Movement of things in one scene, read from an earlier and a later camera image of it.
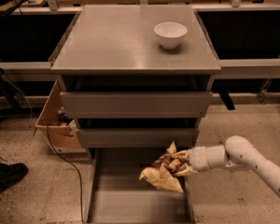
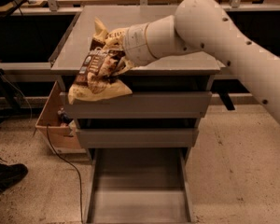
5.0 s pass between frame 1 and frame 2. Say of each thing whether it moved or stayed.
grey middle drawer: stayed
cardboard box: stayed
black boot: stayed
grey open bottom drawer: stayed
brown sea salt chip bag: moved
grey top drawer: stayed
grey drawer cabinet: stayed
